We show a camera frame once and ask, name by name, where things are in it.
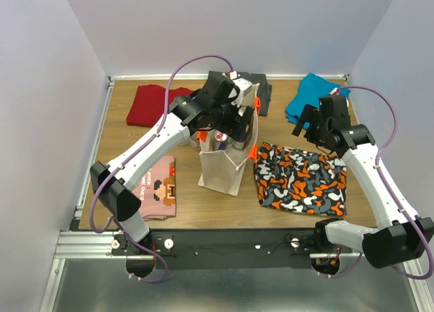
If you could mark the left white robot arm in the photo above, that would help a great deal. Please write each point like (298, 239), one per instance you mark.
(113, 183)

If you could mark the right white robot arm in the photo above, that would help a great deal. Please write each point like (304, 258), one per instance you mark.
(400, 233)

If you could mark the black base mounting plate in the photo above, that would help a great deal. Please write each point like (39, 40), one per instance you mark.
(188, 249)

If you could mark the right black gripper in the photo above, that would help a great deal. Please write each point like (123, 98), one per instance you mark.
(311, 114)

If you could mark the folded dark grey garment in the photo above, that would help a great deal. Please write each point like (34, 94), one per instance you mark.
(264, 86)

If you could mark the orange camouflage folded garment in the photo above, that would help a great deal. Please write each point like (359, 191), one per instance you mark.
(302, 182)

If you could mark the beige canvas tote bag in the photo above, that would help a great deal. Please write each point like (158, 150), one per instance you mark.
(222, 171)

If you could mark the folded red shirt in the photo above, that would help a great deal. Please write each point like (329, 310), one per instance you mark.
(147, 107)

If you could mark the folded pink graphic shirt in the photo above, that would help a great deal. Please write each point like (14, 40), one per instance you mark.
(156, 190)

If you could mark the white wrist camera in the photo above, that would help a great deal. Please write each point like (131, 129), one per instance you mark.
(333, 92)
(241, 88)

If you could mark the aluminium table frame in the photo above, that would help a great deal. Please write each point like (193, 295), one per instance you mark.
(88, 278)

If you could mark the folded teal shirt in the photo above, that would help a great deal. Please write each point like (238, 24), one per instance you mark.
(310, 89)

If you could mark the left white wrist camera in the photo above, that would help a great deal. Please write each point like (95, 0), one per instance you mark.
(241, 88)

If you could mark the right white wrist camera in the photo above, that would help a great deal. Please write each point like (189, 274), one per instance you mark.
(333, 92)

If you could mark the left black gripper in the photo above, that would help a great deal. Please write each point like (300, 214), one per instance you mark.
(238, 129)

